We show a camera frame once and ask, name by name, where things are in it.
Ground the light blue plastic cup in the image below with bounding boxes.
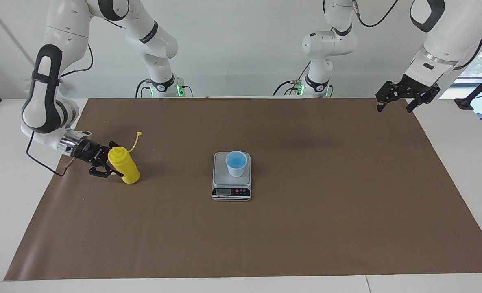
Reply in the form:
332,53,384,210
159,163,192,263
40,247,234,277
226,151,248,177

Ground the brown table mat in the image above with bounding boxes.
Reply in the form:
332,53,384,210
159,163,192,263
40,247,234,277
4,98,482,281

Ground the black stand pole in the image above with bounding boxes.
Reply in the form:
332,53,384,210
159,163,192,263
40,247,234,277
454,65,482,110

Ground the black arm base cable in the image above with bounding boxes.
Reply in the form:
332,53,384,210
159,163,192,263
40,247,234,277
273,61,310,96
135,79,152,98

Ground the black left arm base cable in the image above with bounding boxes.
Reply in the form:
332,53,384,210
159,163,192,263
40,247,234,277
273,61,310,96

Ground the black right arm base cable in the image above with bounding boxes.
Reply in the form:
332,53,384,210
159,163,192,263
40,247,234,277
135,79,152,98

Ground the silver digital kitchen scale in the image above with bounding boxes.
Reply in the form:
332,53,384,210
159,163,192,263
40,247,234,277
212,152,252,202

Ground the yellow squeeze bottle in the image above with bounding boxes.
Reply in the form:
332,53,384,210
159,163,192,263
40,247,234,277
108,131,142,184

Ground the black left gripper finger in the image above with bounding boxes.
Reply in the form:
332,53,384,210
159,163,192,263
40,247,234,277
376,81,402,112
406,83,441,113

